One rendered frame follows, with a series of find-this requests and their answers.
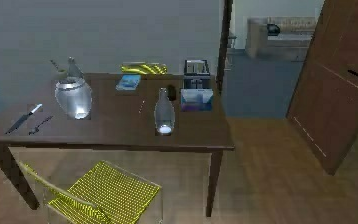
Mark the clear glass bottle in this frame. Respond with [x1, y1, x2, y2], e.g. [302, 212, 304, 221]
[153, 87, 176, 136]

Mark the blue tissue box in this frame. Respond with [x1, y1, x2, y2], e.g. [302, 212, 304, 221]
[180, 88, 215, 112]

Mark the blue book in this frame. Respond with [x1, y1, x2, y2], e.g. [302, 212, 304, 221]
[115, 74, 142, 92]

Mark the dark brown wooden table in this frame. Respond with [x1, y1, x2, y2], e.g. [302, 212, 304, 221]
[0, 72, 236, 218]

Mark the silver round vase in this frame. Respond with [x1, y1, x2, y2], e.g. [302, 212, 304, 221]
[54, 76, 93, 121]

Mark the yellow mesh chair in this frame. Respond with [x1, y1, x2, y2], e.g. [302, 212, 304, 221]
[17, 160, 163, 224]

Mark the grey cone shaped bottle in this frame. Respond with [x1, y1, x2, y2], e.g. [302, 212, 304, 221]
[67, 56, 85, 80]

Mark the beige sofa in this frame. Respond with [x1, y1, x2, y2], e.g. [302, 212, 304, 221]
[245, 16, 318, 62]

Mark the small pale cup with stick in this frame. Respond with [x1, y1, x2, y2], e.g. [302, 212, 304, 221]
[49, 59, 69, 80]

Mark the dark metal fork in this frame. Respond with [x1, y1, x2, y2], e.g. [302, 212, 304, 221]
[28, 115, 54, 136]

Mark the brown wooden room door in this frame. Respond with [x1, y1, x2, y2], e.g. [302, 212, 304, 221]
[285, 0, 358, 176]

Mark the black handled knife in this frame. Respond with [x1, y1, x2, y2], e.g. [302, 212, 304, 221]
[5, 103, 44, 135]

